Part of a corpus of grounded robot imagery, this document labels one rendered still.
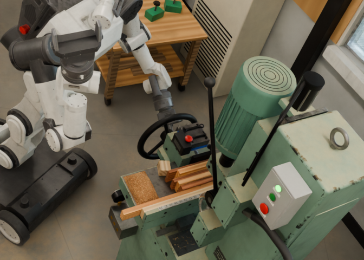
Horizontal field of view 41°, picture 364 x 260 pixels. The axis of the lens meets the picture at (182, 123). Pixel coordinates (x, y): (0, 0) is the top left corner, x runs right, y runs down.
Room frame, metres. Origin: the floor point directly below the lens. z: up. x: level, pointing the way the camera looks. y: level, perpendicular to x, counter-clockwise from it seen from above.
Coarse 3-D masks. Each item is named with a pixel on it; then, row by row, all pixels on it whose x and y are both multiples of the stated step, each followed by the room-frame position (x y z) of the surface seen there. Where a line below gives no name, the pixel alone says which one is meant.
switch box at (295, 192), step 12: (276, 168) 0.81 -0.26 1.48; (288, 168) 0.82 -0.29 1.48; (264, 180) 0.81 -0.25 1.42; (276, 180) 0.79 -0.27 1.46; (288, 180) 0.79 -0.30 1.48; (300, 180) 0.80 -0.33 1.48; (264, 192) 0.80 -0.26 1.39; (288, 192) 0.76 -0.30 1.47; (300, 192) 0.76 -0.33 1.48; (276, 204) 0.76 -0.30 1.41; (288, 204) 0.74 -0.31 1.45; (300, 204) 0.77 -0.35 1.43; (276, 216) 0.75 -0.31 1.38; (288, 216) 0.76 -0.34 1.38; (276, 228) 0.75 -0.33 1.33
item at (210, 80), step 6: (210, 78) 1.09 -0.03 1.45; (204, 84) 1.08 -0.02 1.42; (210, 84) 1.08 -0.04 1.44; (210, 90) 1.08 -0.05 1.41; (210, 96) 1.07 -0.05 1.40; (210, 102) 1.06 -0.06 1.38; (210, 108) 1.05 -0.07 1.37; (210, 114) 1.04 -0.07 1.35; (210, 120) 1.04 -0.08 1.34; (210, 126) 1.03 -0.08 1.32; (210, 132) 1.02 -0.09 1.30; (216, 168) 0.97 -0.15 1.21; (216, 174) 0.96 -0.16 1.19; (216, 180) 0.95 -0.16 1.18; (216, 186) 0.94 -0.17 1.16; (210, 192) 0.92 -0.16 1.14; (216, 192) 0.93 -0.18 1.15; (210, 198) 0.91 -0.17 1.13; (210, 204) 0.90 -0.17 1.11
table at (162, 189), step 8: (160, 152) 1.23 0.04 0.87; (216, 152) 1.31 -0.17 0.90; (168, 160) 1.21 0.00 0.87; (152, 168) 1.12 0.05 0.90; (152, 176) 1.09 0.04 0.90; (160, 176) 1.10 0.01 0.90; (120, 184) 1.03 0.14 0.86; (160, 184) 1.06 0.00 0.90; (168, 184) 1.08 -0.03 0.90; (128, 192) 0.98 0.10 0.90; (160, 192) 1.03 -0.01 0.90; (168, 192) 1.04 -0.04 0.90; (176, 192) 1.05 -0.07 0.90; (128, 200) 0.97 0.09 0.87; (192, 208) 1.02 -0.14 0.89; (136, 216) 0.92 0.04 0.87; (168, 216) 0.95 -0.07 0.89; (176, 216) 0.98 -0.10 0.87; (144, 224) 0.89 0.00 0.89; (152, 224) 0.91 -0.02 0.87; (160, 224) 0.94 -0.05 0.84
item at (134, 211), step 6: (198, 186) 1.08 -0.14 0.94; (180, 192) 1.03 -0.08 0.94; (186, 192) 1.04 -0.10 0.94; (162, 198) 0.98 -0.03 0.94; (168, 198) 0.99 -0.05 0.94; (144, 204) 0.93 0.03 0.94; (150, 204) 0.94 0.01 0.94; (126, 210) 0.88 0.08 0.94; (132, 210) 0.89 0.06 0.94; (138, 210) 0.90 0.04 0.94; (120, 216) 0.88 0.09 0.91; (126, 216) 0.87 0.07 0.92; (132, 216) 0.89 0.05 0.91
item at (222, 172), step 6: (210, 156) 1.14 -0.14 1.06; (216, 156) 1.14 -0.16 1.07; (210, 162) 1.12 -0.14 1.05; (216, 162) 1.11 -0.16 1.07; (234, 162) 1.14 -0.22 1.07; (210, 168) 1.12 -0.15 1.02; (222, 168) 1.10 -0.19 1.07; (228, 168) 1.11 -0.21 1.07; (222, 174) 1.07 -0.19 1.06; (222, 180) 1.07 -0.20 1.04
